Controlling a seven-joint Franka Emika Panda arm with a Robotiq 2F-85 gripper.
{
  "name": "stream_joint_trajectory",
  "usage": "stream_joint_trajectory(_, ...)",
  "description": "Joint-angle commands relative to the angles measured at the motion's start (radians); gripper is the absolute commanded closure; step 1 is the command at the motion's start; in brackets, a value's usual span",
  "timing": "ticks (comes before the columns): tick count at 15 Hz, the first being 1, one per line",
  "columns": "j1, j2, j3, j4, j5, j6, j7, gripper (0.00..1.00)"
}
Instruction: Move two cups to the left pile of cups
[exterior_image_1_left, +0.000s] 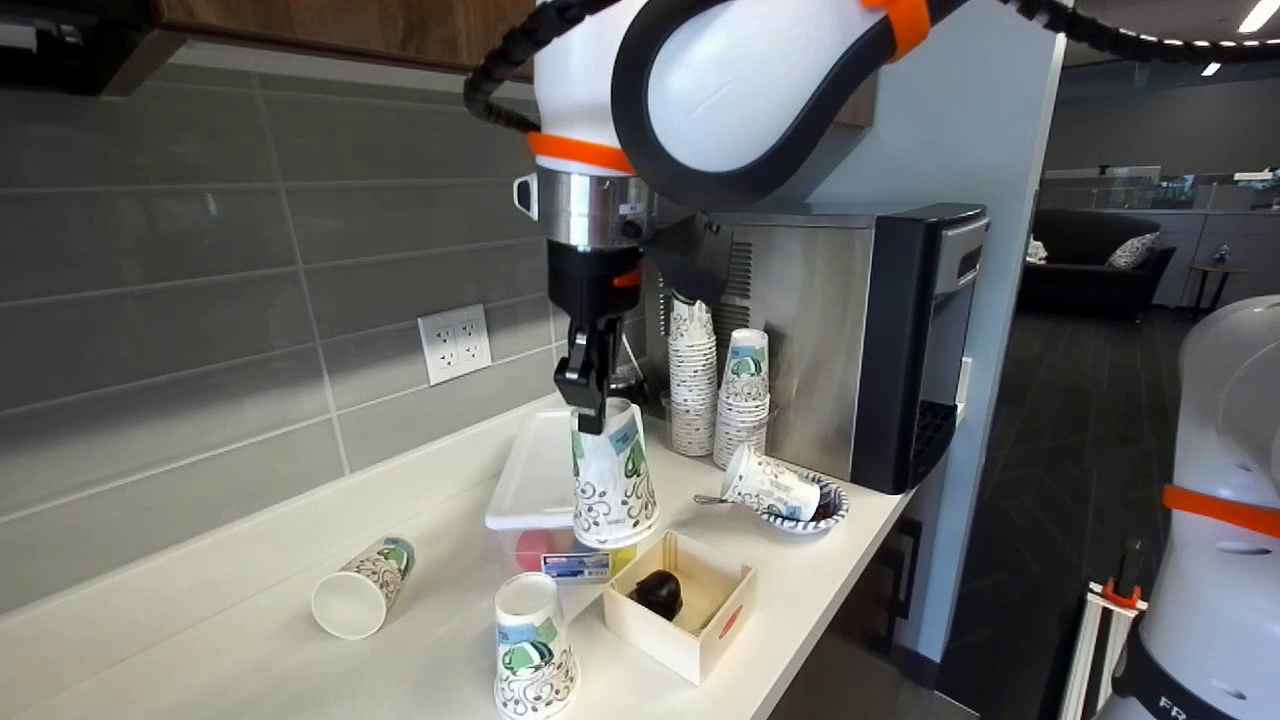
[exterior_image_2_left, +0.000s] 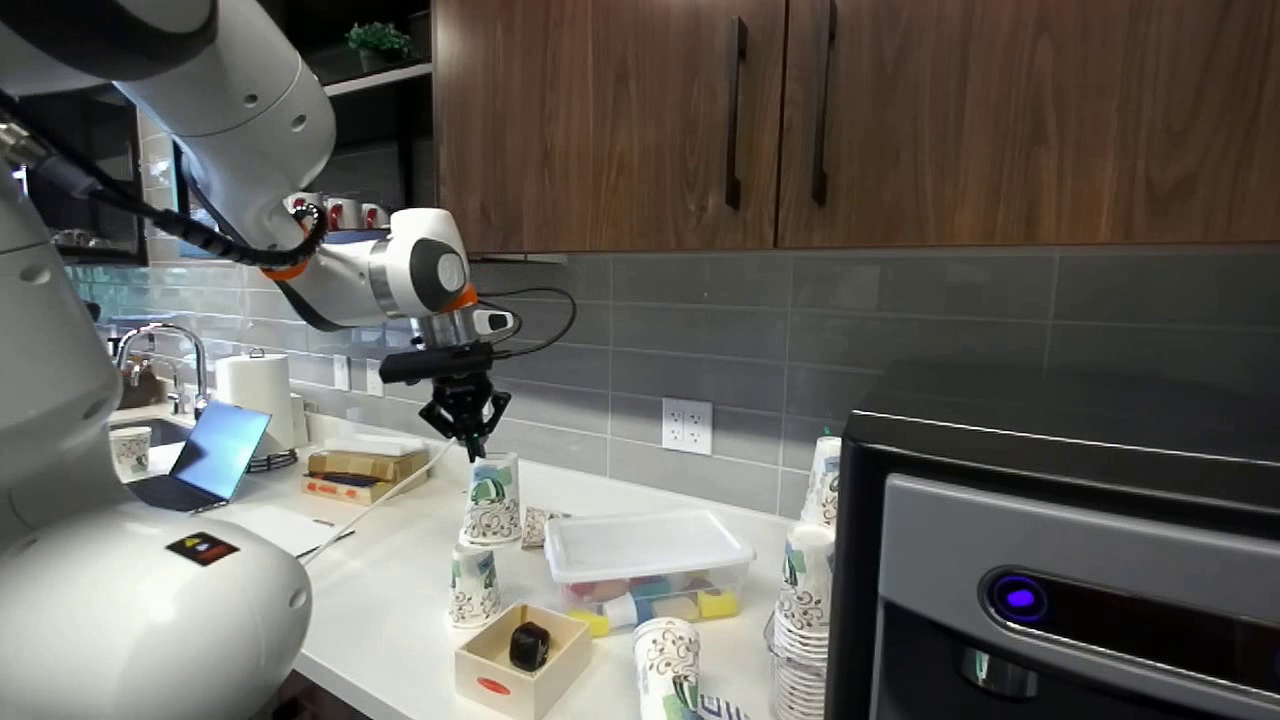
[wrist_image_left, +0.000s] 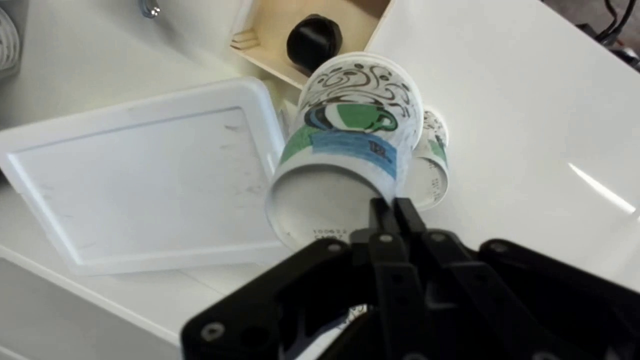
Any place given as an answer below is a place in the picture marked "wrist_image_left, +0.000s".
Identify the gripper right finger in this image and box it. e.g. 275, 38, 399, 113
394, 197, 640, 360

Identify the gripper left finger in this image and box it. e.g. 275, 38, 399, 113
180, 197, 427, 360

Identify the stack of printed paper cups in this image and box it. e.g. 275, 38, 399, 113
400, 106, 451, 212
264, 51, 426, 252

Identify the black round cap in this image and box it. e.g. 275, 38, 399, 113
286, 13, 344, 74

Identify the wooden box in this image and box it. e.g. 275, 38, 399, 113
229, 0, 392, 91

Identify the white plastic tray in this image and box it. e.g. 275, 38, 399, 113
0, 76, 297, 277

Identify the black cable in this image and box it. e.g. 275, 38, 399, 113
575, 0, 640, 72

